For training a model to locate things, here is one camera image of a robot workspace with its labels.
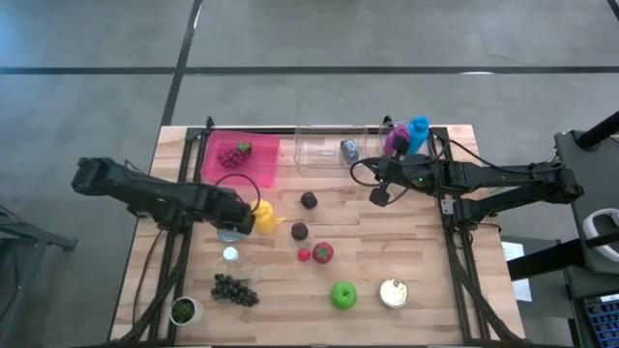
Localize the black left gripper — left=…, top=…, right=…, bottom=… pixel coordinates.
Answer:
left=201, top=187, right=257, bottom=238

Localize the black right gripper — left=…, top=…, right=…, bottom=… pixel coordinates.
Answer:
left=368, top=136, right=439, bottom=209

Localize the yellow plastic water bottle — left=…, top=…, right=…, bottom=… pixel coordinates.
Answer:
left=250, top=198, right=288, bottom=235

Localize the clear plastic water bottle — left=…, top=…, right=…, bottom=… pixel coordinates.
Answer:
left=221, top=245, right=263, bottom=286

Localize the purple plastic water bottle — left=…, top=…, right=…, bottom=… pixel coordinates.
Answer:
left=383, top=123, right=413, bottom=157

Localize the blue-label tin can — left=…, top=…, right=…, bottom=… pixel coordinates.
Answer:
left=339, top=138, right=361, bottom=165

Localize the blue plastic water bottle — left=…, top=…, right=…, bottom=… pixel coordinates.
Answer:
left=407, top=115, right=432, bottom=156

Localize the clear plastic bin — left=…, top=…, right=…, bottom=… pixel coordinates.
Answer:
left=375, top=117, right=439, bottom=161
left=293, top=124, right=372, bottom=179

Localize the pink plastic tray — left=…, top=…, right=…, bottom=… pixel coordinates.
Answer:
left=199, top=130, right=282, bottom=189

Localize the black toy grape bunch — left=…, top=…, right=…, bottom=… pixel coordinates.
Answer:
left=210, top=273, right=261, bottom=308

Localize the red toy grape bunch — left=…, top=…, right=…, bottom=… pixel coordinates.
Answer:
left=216, top=140, right=254, bottom=169

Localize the large red toy strawberry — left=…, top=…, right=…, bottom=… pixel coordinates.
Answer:
left=311, top=241, right=336, bottom=266

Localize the small potted plant white pot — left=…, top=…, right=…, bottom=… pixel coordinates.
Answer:
left=168, top=296, right=205, bottom=328

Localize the green toy apple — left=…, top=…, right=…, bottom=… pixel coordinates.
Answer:
left=329, top=280, right=359, bottom=311

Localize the silver tin can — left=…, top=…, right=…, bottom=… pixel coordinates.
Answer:
left=378, top=277, right=410, bottom=310

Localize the white paper sheet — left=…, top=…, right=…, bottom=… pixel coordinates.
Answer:
left=501, top=240, right=534, bottom=304

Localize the dark grey equipment cart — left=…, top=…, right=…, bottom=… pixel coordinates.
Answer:
left=506, top=129, right=619, bottom=348

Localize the white headset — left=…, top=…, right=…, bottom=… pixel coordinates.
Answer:
left=581, top=208, right=619, bottom=251

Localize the black pole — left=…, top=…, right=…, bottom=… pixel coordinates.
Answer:
left=576, top=109, right=619, bottom=152

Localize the black metal stand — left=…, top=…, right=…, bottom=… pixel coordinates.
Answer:
left=0, top=205, right=79, bottom=348

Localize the backlit keyboard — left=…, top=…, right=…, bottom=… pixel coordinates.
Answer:
left=582, top=292, right=619, bottom=348

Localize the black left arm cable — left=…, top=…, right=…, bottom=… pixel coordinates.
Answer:
left=214, top=172, right=263, bottom=215

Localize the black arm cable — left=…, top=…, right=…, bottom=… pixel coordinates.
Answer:
left=349, top=155, right=413, bottom=205
left=214, top=172, right=263, bottom=215

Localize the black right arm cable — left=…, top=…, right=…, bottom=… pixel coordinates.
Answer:
left=349, top=155, right=413, bottom=205

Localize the black metal table frame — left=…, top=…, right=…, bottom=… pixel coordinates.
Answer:
left=113, top=115, right=528, bottom=348

